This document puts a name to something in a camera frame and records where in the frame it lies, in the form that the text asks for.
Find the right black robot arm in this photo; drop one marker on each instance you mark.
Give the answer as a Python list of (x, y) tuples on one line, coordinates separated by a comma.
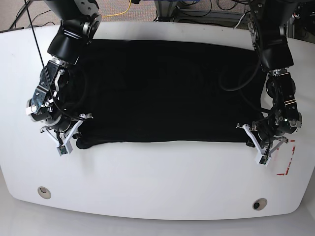
[(80, 20)]

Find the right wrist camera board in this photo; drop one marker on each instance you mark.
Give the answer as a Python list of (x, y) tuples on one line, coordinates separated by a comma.
[(63, 150)]

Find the table grommet hole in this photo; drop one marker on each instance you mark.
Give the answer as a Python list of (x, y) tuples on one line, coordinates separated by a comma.
[(44, 192), (259, 204)]

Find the black t-shirt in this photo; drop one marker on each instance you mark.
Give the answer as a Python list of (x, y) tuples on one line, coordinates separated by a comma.
[(160, 91)]

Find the left table grommet hole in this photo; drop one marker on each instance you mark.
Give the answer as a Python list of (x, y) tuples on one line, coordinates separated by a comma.
[(44, 192)]

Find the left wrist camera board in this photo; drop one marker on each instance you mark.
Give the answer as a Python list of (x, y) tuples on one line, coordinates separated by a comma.
[(262, 159)]

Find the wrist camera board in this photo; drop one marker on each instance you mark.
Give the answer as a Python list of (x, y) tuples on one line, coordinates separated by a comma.
[(63, 150), (262, 159)]

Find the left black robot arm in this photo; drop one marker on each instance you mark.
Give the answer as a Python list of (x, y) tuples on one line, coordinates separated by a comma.
[(268, 32)]

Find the red tape rectangle marker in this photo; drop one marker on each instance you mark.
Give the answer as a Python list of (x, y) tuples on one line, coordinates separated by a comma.
[(283, 158)]

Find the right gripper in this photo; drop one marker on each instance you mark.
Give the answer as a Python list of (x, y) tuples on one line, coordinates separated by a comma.
[(62, 129)]

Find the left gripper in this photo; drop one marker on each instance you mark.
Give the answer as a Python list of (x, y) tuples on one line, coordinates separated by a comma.
[(268, 146)]

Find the right table grommet hole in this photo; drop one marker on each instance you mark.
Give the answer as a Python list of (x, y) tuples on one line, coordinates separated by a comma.
[(259, 204)]

